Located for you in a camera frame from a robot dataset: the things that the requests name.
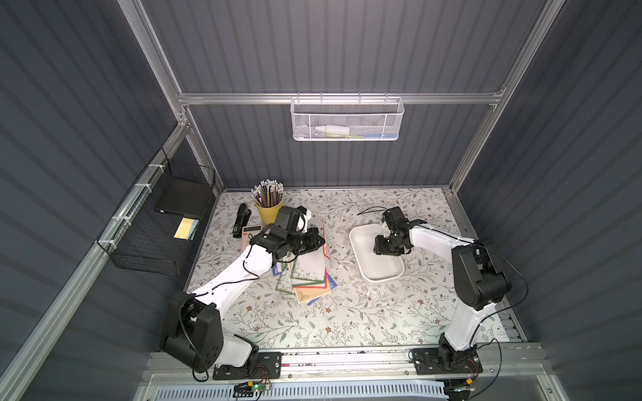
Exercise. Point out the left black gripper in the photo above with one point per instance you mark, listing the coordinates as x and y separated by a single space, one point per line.
308 241

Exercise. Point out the green floral paper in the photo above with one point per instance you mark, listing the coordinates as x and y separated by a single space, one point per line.
309 270
314 284
284 283

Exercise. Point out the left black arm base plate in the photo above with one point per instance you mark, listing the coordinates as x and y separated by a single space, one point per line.
259 365

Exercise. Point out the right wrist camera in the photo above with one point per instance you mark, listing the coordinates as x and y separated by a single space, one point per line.
395 219

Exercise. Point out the black notebook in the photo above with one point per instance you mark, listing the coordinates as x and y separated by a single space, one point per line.
185 198

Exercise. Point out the white wire mesh basket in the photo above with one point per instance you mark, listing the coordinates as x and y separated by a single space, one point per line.
369 119

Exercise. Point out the coloured pencils bunch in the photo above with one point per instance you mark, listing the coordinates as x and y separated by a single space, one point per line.
268 193

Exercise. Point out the pink calculator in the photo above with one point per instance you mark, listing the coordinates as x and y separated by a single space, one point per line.
248 232

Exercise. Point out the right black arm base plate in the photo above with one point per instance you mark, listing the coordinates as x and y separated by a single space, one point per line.
441 361

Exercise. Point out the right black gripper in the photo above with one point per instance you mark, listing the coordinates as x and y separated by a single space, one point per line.
386 243

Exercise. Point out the aluminium front rail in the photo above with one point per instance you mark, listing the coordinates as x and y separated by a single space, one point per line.
381 362

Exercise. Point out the yellow sticky notes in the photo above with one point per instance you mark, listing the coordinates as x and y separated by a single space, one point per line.
186 228

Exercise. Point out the white ribbed cable duct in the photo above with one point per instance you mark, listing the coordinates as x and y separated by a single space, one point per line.
408 389

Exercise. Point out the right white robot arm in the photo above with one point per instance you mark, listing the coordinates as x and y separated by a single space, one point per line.
480 283

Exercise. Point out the yellow pencil cup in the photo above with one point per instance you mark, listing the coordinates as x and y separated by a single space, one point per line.
268 215

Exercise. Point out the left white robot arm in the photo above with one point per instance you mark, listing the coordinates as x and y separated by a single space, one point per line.
192 331

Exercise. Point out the white glue bottle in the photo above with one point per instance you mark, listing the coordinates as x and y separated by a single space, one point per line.
333 130

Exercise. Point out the beige stationery paper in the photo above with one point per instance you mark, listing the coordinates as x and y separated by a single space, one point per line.
309 294

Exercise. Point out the floral table mat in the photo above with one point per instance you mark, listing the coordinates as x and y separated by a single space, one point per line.
411 310

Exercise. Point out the black stapler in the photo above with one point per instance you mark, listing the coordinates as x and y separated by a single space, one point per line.
242 219

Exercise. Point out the black wire wall basket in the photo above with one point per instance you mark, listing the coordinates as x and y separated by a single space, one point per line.
143 239

